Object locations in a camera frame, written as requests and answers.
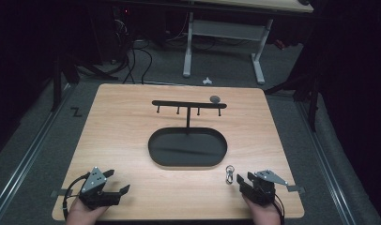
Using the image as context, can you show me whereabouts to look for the desk with white legs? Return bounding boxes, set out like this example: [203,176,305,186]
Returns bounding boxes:
[182,0,314,85]

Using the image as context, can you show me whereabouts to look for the person's left hand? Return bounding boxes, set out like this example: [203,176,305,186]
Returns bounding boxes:
[66,199,110,225]

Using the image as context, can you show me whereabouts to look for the black metal stand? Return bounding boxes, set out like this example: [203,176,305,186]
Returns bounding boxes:
[50,52,119,113]
[264,71,321,132]

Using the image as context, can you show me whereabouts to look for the metal floor rail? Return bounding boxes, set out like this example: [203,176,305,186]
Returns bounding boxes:
[0,82,74,219]
[296,101,357,225]

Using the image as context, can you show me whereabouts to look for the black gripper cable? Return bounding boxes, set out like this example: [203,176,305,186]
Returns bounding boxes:
[62,172,90,221]
[272,192,286,225]

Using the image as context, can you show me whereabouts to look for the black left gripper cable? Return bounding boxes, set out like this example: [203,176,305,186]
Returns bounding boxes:
[62,172,90,221]

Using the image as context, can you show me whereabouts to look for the silver key ring clip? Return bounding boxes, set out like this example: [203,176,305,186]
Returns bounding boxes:
[225,164,236,186]

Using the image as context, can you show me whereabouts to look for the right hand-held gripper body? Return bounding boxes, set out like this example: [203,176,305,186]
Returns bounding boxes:
[241,169,289,207]

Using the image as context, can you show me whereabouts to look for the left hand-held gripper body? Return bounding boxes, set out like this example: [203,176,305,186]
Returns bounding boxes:
[79,166,122,211]

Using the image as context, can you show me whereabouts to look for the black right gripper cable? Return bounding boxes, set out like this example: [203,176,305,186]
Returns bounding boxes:
[272,192,286,225]

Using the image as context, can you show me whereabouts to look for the person's right hand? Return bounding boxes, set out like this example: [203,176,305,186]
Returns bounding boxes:
[242,194,282,225]

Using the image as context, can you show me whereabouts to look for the black floor cables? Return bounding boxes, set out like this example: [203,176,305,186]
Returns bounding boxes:
[107,18,154,85]

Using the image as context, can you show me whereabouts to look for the black key rack with tray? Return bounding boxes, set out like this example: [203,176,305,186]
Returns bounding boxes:
[147,99,229,169]

